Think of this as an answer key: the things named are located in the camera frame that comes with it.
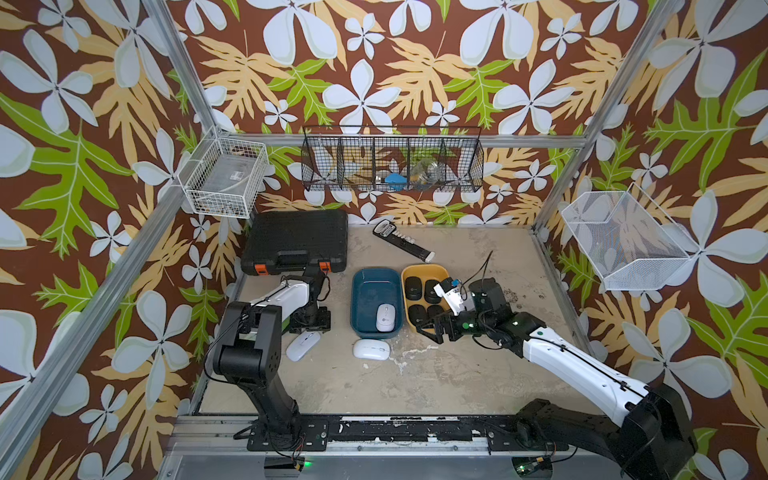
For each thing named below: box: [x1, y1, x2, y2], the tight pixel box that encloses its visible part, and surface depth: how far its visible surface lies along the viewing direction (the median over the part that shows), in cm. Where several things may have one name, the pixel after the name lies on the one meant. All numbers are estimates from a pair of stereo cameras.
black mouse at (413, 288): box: [404, 276, 422, 301], surface depth 100 cm
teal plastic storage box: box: [350, 268, 404, 339], surface depth 97 cm
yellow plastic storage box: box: [401, 264, 451, 332], surface depth 100 cm
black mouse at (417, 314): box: [408, 304, 427, 326], surface depth 97 cm
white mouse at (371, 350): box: [353, 339, 391, 361], surface depth 88 cm
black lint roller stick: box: [372, 219, 436, 263], surface depth 117 cm
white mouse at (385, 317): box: [376, 303, 396, 332], surface depth 94 cm
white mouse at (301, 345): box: [285, 331, 321, 362], surface depth 90 cm
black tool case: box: [241, 209, 349, 276], surface depth 110 cm
